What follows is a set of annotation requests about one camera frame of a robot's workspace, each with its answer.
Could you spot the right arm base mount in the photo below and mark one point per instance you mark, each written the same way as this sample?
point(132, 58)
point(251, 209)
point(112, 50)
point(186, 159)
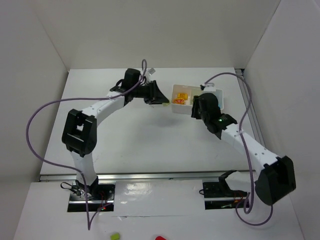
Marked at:
point(215, 198)

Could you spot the lime green lego foreground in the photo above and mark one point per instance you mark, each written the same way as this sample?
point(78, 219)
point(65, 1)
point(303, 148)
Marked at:
point(115, 236)

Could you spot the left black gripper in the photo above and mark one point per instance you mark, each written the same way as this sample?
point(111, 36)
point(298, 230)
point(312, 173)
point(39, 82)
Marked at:
point(152, 91)

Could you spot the red object foreground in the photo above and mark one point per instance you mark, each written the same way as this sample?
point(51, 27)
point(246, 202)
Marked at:
point(160, 237)

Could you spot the white divided container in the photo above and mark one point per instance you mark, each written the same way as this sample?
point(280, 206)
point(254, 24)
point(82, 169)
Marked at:
point(192, 91)

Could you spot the aluminium rail front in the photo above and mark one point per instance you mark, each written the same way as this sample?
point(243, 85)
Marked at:
point(137, 176)

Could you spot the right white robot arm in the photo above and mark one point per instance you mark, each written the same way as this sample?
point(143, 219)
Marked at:
point(271, 177)

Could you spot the orange green lego stack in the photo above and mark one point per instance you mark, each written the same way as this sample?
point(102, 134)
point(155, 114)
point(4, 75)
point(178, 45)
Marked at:
point(179, 101)

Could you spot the aluminium rail right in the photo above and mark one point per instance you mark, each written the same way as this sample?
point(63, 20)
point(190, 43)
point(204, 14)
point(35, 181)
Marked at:
point(251, 114)

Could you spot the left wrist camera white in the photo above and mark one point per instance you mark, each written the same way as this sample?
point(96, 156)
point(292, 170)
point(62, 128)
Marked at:
point(151, 71)

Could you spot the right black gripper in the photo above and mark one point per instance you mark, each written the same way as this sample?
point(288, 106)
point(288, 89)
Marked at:
point(196, 107)

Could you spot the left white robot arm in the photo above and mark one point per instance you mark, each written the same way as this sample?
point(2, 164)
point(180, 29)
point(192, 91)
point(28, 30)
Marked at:
point(80, 130)

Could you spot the aluminium rail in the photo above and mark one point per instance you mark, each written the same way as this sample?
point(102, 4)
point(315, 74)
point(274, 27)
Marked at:
point(251, 114)
point(137, 176)

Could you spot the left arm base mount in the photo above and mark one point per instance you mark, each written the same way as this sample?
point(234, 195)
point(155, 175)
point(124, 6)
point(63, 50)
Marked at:
point(104, 198)

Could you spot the pale green lego piece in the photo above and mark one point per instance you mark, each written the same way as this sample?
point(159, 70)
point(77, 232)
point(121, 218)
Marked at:
point(166, 104)

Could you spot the orange lego brick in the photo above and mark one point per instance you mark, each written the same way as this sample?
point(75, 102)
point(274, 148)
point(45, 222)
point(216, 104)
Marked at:
point(182, 95)

